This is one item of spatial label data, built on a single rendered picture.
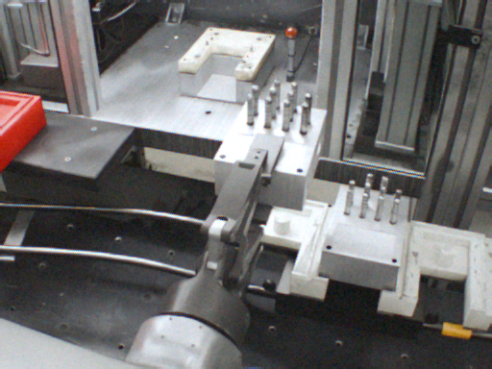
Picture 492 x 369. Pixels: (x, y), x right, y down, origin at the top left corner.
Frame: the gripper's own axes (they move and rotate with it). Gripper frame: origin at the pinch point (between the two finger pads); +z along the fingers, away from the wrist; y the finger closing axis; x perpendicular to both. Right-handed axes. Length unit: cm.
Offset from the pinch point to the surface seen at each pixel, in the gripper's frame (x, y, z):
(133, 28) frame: 44, -15, 53
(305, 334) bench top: -6.0, -36.0, 3.8
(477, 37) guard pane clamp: -21.3, 9.0, 22.1
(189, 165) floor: 63, -112, 113
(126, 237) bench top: 30, -37, 15
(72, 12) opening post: 35.9, 4.8, 22.1
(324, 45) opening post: -2.2, 3.9, 22.1
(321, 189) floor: 8, -112, 114
